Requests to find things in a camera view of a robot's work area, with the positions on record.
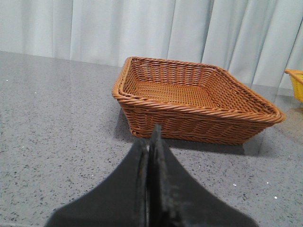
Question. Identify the white curtain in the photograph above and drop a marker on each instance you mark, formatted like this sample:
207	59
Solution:
255	40

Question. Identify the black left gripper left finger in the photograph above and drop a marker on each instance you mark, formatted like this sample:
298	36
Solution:
119	201

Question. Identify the brown wicker basket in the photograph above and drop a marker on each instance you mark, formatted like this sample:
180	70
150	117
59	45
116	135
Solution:
191	101

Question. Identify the yellow woven basket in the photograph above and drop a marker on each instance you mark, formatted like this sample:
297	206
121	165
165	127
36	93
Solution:
296	77

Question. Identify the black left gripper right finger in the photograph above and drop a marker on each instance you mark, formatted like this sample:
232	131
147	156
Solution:
178	200

